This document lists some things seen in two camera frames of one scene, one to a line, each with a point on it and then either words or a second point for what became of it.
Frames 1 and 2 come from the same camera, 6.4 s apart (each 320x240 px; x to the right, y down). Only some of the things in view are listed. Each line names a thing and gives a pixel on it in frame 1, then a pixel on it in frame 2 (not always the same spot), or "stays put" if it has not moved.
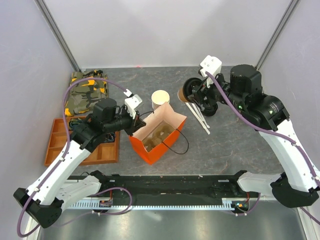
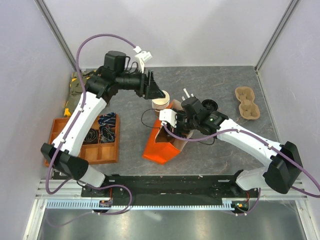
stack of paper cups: x=159 y=97 stays put
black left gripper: x=135 y=124 -> x=154 y=91
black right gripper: x=200 y=92 -> x=176 y=130
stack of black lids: x=210 y=109 stays put
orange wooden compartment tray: x=107 y=152 stays put
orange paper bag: x=159 y=133 -> x=175 y=104
